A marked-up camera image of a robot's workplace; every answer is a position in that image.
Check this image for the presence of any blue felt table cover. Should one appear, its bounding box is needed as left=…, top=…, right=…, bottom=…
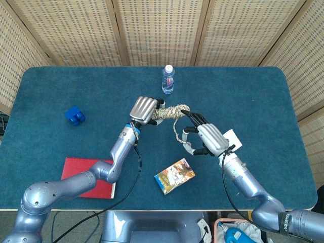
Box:
left=0, top=66, right=318, bottom=211

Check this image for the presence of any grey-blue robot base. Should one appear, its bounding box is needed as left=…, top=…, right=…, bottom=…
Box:
left=100, top=211, right=211, bottom=243

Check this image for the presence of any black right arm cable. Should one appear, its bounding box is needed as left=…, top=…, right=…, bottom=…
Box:
left=221, top=145, right=304, bottom=238

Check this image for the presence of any white crumpled cloth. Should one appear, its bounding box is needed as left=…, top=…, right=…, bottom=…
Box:
left=237, top=222, right=263, bottom=243

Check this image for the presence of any woven bamboo screen panel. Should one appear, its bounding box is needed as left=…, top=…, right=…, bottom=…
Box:
left=194, top=0, right=314, bottom=67
left=112, top=0, right=211, bottom=67
left=0, top=0, right=53, bottom=108
left=258, top=0, right=324, bottom=121
left=7, top=0, right=127, bottom=67
left=298, top=113, right=324, bottom=189

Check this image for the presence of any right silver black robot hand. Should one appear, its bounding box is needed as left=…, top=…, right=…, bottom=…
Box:
left=181, top=109, right=236, bottom=156

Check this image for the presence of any white paper cup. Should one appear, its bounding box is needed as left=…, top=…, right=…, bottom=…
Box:
left=224, top=129, right=243, bottom=151

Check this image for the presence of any beige braided rope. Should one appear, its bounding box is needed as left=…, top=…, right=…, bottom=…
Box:
left=153, top=103, right=190, bottom=146

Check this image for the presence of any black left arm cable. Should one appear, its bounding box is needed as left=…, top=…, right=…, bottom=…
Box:
left=52, top=144, right=142, bottom=243

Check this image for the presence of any blue toy building block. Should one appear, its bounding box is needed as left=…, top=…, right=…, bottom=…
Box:
left=64, top=105, right=86, bottom=127

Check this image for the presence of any colourful printed card box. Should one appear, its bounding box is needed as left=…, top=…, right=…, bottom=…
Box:
left=154, top=157, right=196, bottom=195

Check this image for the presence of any red hardcover book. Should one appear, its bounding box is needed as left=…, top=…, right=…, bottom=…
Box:
left=60, top=157, right=116, bottom=199

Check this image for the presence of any clear plastic water bottle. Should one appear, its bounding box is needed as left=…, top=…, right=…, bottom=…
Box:
left=161, top=64, right=176, bottom=95

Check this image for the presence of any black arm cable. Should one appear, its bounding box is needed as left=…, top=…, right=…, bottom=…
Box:
left=221, top=145, right=304, bottom=238
left=52, top=144, right=142, bottom=243

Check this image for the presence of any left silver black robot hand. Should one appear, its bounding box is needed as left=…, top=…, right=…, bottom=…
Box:
left=129, top=96, right=167, bottom=126

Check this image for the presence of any white power strip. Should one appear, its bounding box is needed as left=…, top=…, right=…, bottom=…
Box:
left=197, top=219, right=212, bottom=240

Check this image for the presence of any black device beside table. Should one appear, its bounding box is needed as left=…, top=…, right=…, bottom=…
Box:
left=0, top=111, right=10, bottom=136

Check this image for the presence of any blue plastic bottle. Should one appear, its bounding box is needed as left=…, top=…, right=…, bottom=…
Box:
left=219, top=222, right=247, bottom=243

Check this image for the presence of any pink plastic bin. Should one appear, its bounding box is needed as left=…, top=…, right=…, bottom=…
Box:
left=214, top=218, right=268, bottom=243

